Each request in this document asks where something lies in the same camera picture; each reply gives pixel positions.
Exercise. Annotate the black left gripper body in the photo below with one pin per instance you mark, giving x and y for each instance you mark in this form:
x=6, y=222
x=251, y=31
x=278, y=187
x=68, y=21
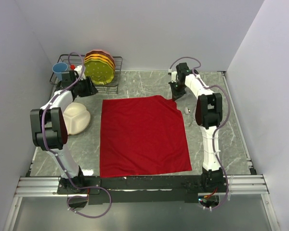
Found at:
x=85, y=87

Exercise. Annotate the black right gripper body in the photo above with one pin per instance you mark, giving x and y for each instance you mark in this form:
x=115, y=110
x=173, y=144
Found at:
x=177, y=88

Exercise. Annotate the red cloth napkin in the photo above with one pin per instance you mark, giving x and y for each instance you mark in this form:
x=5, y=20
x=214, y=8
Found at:
x=142, y=136

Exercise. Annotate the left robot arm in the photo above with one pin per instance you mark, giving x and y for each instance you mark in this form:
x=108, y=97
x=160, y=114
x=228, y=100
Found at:
x=49, y=131

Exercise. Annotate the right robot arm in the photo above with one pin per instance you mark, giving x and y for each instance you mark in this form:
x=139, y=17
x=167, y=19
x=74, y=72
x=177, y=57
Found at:
x=208, y=115

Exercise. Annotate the yellow-green dotted plate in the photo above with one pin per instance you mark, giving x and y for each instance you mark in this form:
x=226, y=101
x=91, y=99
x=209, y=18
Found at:
x=99, y=72

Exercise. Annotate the cream divided plate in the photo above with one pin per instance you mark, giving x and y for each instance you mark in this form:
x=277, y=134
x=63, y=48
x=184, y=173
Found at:
x=77, y=118

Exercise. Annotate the blue plastic cup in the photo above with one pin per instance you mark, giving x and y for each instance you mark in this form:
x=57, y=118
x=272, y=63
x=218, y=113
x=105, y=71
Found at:
x=58, y=69

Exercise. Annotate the orange striped plate stack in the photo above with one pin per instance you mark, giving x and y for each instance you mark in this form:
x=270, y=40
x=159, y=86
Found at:
x=100, y=55

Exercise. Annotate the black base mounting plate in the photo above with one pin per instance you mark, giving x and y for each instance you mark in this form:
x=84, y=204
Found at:
x=137, y=189

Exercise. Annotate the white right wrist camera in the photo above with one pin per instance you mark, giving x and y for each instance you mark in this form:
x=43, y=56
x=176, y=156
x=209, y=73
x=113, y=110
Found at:
x=173, y=75

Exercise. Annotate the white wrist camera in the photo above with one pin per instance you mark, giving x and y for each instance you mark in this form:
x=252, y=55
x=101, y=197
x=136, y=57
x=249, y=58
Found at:
x=79, y=71
x=173, y=75

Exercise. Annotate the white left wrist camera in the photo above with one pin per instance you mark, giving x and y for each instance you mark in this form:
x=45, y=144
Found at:
x=79, y=71

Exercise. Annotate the black wire dish rack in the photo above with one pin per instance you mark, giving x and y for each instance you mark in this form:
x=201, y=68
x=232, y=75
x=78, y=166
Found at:
x=113, y=86

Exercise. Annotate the aluminium frame rail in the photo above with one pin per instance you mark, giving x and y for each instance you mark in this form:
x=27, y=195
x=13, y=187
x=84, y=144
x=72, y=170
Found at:
x=37, y=187

